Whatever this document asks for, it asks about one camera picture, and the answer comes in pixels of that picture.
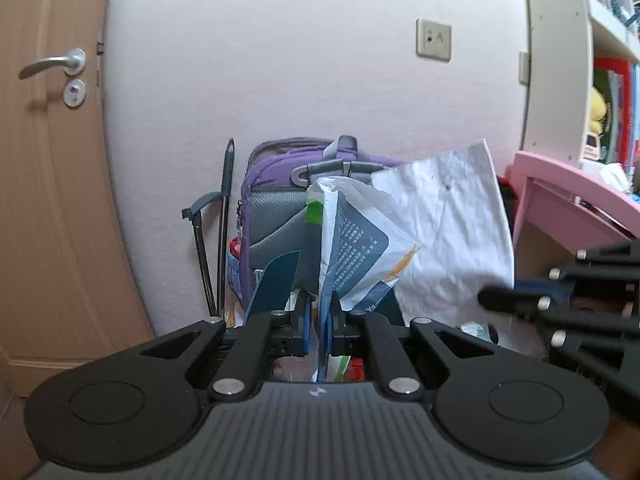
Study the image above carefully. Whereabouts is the pink desk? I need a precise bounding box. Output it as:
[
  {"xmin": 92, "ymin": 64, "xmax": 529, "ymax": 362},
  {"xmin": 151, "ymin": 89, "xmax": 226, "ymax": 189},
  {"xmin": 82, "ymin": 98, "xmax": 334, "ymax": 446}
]
[{"xmin": 505, "ymin": 150, "xmax": 640, "ymax": 281}]

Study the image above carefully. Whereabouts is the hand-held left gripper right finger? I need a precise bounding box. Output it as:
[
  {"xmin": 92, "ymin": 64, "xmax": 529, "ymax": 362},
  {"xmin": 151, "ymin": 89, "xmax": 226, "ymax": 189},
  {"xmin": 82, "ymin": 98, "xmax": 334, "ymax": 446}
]
[{"xmin": 320, "ymin": 290, "xmax": 497, "ymax": 402}]

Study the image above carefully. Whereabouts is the white tissue on desk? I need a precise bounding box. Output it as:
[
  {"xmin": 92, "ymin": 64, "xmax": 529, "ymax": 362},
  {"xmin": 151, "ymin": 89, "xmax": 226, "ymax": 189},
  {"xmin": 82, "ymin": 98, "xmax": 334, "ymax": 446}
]
[{"xmin": 596, "ymin": 162, "xmax": 632, "ymax": 192}]

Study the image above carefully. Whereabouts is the yellow plush toy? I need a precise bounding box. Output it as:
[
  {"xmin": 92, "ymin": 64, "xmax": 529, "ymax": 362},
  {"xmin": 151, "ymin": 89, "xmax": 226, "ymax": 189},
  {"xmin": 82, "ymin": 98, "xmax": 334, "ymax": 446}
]
[{"xmin": 586, "ymin": 85, "xmax": 608, "ymax": 136}]

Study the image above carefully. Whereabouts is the wooden door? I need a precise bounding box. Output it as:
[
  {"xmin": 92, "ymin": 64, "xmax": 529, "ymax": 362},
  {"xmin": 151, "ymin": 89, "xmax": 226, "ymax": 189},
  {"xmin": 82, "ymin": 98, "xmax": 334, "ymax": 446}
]
[{"xmin": 0, "ymin": 0, "xmax": 156, "ymax": 398}]

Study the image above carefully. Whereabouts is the white bookshelf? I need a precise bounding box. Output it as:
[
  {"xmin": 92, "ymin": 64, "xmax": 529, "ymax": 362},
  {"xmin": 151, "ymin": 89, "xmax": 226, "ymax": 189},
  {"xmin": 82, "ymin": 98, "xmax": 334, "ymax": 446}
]
[{"xmin": 520, "ymin": 0, "xmax": 640, "ymax": 171}]

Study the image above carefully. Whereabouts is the dark teal card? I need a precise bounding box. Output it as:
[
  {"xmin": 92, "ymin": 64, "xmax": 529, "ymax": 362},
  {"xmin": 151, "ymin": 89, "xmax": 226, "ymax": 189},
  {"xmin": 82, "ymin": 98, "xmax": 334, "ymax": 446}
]
[{"xmin": 244, "ymin": 250, "xmax": 302, "ymax": 326}]

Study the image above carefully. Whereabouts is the purple and grey backpack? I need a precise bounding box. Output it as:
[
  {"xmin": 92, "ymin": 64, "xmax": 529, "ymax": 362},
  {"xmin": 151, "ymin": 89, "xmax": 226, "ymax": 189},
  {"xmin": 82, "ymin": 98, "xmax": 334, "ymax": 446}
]
[{"xmin": 226, "ymin": 135, "xmax": 401, "ymax": 326}]

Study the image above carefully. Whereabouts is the silver door lock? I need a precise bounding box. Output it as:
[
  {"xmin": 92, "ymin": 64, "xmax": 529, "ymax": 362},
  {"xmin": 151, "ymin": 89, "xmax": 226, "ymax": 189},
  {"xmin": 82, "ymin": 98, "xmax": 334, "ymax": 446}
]
[{"xmin": 63, "ymin": 79, "xmax": 87, "ymax": 108}]

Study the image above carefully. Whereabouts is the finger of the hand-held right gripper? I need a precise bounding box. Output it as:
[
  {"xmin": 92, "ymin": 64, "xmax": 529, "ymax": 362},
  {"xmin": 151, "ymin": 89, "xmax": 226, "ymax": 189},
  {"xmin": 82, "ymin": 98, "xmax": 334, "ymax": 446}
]
[
  {"xmin": 547, "ymin": 241, "xmax": 640, "ymax": 286},
  {"xmin": 477, "ymin": 284, "xmax": 640, "ymax": 413}
]

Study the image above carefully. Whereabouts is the silver door handle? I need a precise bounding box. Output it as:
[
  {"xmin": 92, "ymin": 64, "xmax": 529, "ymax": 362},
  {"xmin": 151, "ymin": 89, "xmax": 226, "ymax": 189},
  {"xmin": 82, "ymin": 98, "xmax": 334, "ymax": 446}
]
[{"xmin": 18, "ymin": 48, "xmax": 88, "ymax": 80}]

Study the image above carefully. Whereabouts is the white and blue plastic packet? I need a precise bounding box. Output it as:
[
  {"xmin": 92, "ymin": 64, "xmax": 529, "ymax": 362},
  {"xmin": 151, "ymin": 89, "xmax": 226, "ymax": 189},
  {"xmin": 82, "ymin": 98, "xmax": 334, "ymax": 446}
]
[{"xmin": 305, "ymin": 176, "xmax": 421, "ymax": 383}]

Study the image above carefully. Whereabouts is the row of books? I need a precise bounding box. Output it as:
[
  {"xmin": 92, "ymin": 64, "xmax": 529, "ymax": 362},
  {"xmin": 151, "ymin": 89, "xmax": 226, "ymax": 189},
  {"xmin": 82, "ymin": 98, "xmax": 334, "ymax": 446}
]
[{"xmin": 582, "ymin": 0, "xmax": 640, "ymax": 166}]

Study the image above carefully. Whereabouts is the black stick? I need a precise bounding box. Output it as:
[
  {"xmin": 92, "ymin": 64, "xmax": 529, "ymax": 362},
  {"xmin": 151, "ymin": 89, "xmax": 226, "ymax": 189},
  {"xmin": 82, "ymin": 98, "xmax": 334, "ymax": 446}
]
[{"xmin": 216, "ymin": 138, "xmax": 236, "ymax": 317}]

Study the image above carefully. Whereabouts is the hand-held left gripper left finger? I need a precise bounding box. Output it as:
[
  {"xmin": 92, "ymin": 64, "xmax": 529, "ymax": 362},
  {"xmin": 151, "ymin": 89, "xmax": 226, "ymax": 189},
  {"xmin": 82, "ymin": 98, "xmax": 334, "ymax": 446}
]
[{"xmin": 140, "ymin": 292, "xmax": 313, "ymax": 403}]

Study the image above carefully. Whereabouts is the green and white packet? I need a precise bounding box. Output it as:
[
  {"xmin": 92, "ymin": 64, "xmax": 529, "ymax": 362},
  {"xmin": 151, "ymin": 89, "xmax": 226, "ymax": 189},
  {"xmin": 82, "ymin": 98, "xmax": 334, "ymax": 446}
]
[{"xmin": 326, "ymin": 355, "xmax": 353, "ymax": 383}]

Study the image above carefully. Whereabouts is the wall power outlet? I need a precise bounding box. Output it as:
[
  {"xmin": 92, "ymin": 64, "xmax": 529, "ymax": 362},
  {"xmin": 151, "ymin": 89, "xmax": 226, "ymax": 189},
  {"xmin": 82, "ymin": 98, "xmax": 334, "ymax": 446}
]
[{"xmin": 416, "ymin": 17, "xmax": 453, "ymax": 63}]

